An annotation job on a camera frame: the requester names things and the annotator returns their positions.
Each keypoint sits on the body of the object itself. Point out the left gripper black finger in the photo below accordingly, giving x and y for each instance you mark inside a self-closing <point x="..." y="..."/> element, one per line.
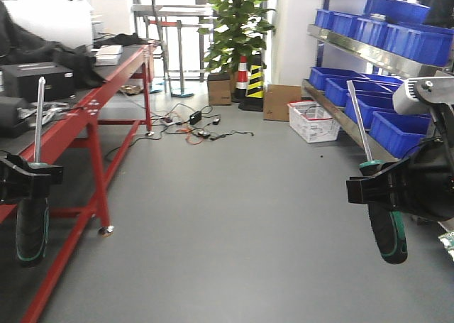
<point x="21" y="179"/>

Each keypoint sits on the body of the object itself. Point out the black yellow traffic cone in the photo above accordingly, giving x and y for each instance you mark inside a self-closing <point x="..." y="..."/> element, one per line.
<point x="253" y="100"/>

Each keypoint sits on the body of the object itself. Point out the red frame workbench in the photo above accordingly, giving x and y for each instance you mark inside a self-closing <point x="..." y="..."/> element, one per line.
<point x="24" y="294"/>

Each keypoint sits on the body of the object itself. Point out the brown cardboard box on floor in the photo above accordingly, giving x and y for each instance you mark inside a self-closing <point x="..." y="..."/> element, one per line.
<point x="276" y="100"/>

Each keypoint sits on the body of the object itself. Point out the orange white traffic cone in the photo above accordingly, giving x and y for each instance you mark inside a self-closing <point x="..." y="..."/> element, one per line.
<point x="242" y="80"/>

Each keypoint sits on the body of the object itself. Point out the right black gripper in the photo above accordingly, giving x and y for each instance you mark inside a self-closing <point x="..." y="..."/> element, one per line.
<point x="422" y="185"/>

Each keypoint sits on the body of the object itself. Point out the green circuit board right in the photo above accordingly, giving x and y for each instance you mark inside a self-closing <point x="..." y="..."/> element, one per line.
<point x="447" y="239"/>

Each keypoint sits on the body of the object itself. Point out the steel shelving rack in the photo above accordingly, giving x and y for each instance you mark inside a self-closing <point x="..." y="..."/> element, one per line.
<point x="389" y="62"/>

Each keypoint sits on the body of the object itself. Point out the white wire basket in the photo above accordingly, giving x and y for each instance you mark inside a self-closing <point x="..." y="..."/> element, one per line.
<point x="312" y="122"/>

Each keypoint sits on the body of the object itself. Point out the green potted plant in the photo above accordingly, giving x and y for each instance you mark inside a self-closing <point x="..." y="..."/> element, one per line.
<point x="239" y="29"/>

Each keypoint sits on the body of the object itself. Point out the green black screwdriver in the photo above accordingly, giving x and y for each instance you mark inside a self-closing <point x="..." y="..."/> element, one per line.
<point x="33" y="214"/>
<point x="387" y="225"/>

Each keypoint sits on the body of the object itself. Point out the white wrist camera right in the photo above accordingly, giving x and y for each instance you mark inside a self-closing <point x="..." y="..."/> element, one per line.
<point x="418" y="95"/>

